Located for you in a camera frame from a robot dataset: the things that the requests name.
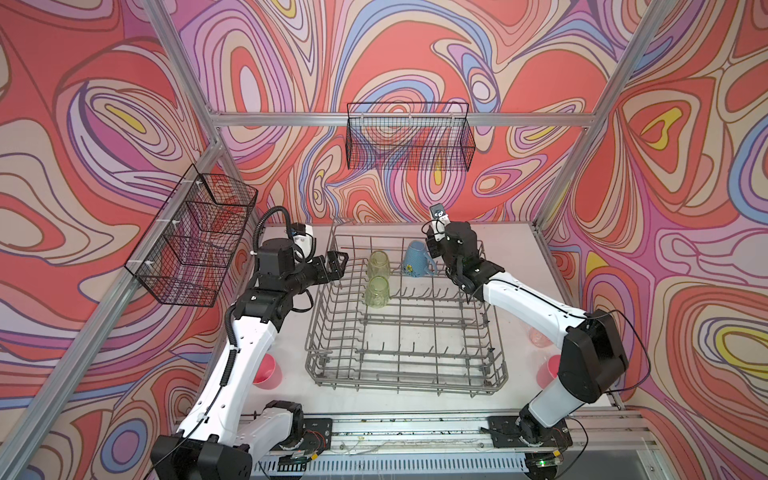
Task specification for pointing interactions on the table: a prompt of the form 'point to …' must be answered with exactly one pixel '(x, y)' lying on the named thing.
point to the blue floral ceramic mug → (417, 261)
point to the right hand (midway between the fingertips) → (438, 229)
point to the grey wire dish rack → (387, 316)
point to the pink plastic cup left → (268, 373)
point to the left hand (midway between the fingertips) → (337, 256)
